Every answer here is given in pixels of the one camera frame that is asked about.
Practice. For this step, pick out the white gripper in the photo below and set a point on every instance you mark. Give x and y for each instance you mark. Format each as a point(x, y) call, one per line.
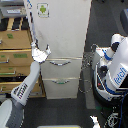
point(38, 55)

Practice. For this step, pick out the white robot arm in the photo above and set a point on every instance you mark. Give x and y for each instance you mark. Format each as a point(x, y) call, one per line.
point(12, 110)

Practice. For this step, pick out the wooden drawer cabinet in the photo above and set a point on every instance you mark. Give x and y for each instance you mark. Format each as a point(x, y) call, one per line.
point(15, 53)

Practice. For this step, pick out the white refrigerator body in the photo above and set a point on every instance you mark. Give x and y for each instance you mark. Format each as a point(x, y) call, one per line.
point(69, 72)

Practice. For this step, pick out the green android sticker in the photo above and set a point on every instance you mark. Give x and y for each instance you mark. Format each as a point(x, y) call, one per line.
point(43, 10)

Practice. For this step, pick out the grey box on cabinet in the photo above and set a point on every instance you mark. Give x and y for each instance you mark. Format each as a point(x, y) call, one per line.
point(13, 11)

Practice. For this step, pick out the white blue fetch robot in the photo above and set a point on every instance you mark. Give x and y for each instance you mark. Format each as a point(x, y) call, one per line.
point(110, 66)

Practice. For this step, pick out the upper fridge drawer handle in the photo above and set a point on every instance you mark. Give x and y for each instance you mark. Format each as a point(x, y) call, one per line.
point(60, 63)

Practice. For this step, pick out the fridge drawer handle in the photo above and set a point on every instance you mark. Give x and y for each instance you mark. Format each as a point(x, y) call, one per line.
point(60, 63)
point(60, 81)

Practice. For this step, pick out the lower fridge drawer handle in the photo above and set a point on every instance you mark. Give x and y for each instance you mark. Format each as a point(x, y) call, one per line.
point(60, 81)

